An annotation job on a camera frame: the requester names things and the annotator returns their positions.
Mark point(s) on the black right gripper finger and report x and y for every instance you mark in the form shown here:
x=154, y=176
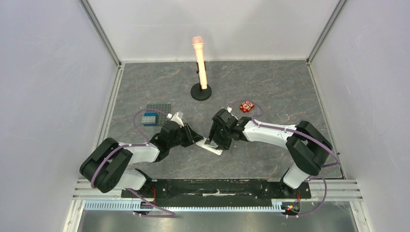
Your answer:
x=214, y=137
x=225, y=139

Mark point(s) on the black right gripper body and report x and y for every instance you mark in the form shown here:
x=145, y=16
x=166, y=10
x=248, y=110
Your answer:
x=218, y=128

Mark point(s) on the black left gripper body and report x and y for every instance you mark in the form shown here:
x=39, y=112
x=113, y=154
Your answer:
x=183, y=137

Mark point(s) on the white remote control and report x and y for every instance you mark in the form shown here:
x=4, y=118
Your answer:
x=203, y=144

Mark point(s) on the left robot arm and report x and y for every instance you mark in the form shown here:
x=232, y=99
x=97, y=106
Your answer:
x=110, y=164

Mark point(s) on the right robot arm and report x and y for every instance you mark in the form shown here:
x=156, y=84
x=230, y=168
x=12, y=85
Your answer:
x=308, y=148

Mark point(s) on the red owl toy block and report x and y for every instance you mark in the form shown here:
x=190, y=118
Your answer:
x=246, y=106

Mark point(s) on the dark grey studded baseplate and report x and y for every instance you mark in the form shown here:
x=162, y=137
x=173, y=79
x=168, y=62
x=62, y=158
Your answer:
x=161, y=110

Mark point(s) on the light grey toy brick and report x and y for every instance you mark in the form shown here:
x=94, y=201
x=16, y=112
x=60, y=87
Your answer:
x=149, y=120

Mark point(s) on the blue toy brick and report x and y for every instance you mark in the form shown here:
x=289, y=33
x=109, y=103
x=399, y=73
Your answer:
x=150, y=114

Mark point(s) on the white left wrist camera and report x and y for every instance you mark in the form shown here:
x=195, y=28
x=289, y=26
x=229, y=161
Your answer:
x=177, y=118

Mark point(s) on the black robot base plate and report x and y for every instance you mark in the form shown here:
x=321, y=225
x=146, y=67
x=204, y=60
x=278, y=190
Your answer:
x=220, y=192

